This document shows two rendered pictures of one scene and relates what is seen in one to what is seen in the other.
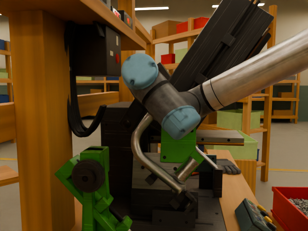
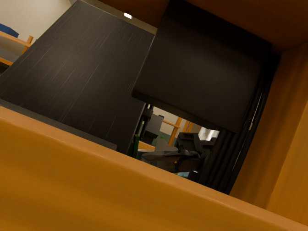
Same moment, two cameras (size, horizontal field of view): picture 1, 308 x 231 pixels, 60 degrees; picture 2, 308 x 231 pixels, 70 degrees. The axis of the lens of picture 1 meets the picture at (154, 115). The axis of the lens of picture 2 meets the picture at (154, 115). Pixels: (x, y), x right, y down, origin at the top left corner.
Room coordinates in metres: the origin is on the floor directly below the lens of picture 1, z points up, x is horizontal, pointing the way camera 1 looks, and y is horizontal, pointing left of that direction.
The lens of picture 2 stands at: (1.03, 0.54, 1.31)
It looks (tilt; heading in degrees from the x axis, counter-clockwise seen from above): 3 degrees up; 256
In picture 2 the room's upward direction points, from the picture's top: 22 degrees clockwise
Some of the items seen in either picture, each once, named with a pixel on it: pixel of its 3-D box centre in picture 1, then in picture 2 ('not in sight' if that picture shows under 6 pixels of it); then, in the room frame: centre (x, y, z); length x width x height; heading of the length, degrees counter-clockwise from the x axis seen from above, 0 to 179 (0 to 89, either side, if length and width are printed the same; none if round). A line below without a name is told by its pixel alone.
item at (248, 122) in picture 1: (197, 91); not in sight; (4.31, -0.70, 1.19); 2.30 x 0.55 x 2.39; 33
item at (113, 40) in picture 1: (97, 53); (193, 73); (0.90, 0.19, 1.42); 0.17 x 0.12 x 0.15; 172
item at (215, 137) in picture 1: (189, 136); not in sight; (1.05, -0.14, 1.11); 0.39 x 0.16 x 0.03; 82
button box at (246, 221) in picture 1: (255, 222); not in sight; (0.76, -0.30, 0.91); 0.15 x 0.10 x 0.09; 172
